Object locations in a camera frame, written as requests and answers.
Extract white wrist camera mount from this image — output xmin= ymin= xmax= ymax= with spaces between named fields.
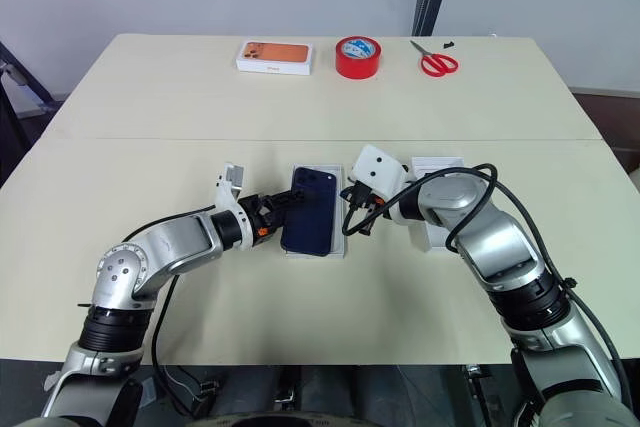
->
xmin=208 ymin=161 xmax=262 ymax=252
xmin=348 ymin=144 xmax=409 ymax=202

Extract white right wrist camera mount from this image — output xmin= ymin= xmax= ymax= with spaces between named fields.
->
xmin=348 ymin=144 xmax=409 ymax=202

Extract dark furniture edge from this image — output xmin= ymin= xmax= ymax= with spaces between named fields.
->
xmin=569 ymin=86 xmax=640 ymax=174

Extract red tape roll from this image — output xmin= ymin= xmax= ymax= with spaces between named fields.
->
xmin=334 ymin=35 xmax=383 ymax=81

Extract closed box with orange print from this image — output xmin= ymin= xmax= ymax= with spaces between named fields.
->
xmin=234 ymin=38 xmax=316 ymax=78

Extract red handled scissors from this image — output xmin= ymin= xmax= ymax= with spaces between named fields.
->
xmin=409 ymin=39 xmax=461 ymax=79

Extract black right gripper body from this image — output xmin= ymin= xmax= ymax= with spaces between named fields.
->
xmin=355 ymin=183 xmax=389 ymax=222

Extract white phone box base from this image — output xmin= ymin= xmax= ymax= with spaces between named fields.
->
xmin=283 ymin=162 xmax=350 ymax=261

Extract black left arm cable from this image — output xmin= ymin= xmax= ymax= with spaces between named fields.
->
xmin=121 ymin=203 xmax=217 ymax=416

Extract dark metal frame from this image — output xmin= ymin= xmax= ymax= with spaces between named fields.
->
xmin=0 ymin=40 xmax=67 ymax=189

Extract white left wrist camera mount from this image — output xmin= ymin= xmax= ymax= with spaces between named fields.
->
xmin=208 ymin=161 xmax=262 ymax=252

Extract white phone box lid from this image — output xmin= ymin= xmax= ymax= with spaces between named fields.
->
xmin=408 ymin=155 xmax=469 ymax=254

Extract dark blue smartphone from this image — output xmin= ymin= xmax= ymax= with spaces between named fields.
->
xmin=279 ymin=165 xmax=339 ymax=256

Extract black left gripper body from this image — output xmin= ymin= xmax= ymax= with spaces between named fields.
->
xmin=238 ymin=194 xmax=282 ymax=244

